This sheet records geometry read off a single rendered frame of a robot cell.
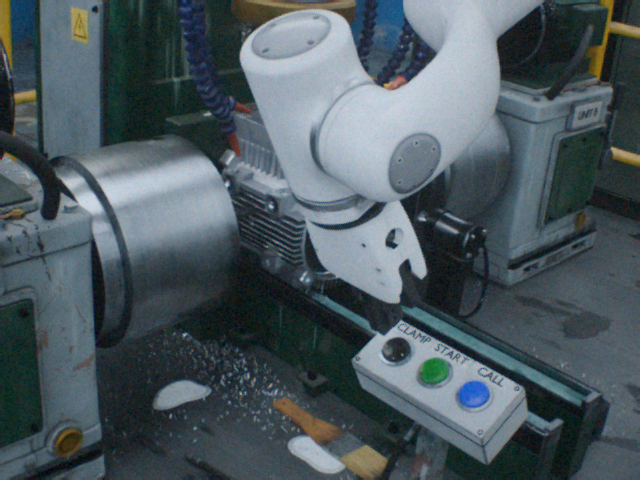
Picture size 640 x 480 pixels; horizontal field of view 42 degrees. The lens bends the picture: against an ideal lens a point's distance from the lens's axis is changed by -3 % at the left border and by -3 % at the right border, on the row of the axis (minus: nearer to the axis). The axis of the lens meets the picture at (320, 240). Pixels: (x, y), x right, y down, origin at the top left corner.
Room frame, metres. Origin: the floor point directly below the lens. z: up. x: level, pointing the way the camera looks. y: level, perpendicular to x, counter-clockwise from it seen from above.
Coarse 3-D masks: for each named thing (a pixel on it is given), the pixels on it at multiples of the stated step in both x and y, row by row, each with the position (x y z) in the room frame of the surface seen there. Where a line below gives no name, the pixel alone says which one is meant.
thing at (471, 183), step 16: (496, 112) 1.48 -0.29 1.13; (496, 128) 1.43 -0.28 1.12; (480, 144) 1.38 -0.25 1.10; (496, 144) 1.41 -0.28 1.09; (464, 160) 1.33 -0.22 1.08; (480, 160) 1.36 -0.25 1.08; (496, 160) 1.40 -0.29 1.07; (448, 176) 1.30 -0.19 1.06; (464, 176) 1.33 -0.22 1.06; (480, 176) 1.36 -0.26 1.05; (496, 176) 1.40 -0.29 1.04; (432, 192) 1.31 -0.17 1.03; (448, 192) 1.30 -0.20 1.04; (464, 192) 1.33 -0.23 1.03; (480, 192) 1.37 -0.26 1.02; (496, 192) 1.41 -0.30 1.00; (432, 208) 1.31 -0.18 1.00; (448, 208) 1.31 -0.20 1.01; (464, 208) 1.36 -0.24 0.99; (480, 208) 1.41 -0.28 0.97
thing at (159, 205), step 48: (144, 144) 1.03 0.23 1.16; (192, 144) 1.06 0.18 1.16; (96, 192) 0.92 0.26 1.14; (144, 192) 0.94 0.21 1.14; (192, 192) 0.98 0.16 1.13; (96, 240) 0.87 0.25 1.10; (144, 240) 0.90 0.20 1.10; (192, 240) 0.94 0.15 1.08; (96, 288) 0.87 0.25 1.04; (144, 288) 0.88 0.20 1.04; (192, 288) 0.94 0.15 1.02; (96, 336) 0.87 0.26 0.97
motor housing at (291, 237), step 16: (256, 176) 1.21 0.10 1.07; (256, 192) 1.16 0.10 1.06; (240, 208) 1.18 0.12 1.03; (256, 208) 1.17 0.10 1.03; (240, 224) 1.19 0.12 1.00; (256, 224) 1.15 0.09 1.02; (272, 224) 1.14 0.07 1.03; (288, 224) 1.12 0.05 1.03; (304, 224) 1.11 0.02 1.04; (240, 240) 1.19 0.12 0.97; (256, 240) 1.15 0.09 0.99; (272, 240) 1.12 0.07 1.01; (288, 240) 1.11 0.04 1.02; (304, 240) 1.10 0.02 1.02; (256, 256) 1.21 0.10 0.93; (288, 256) 1.11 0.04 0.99; (304, 256) 1.11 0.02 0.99; (320, 272) 1.16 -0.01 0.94; (320, 288) 1.14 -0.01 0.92
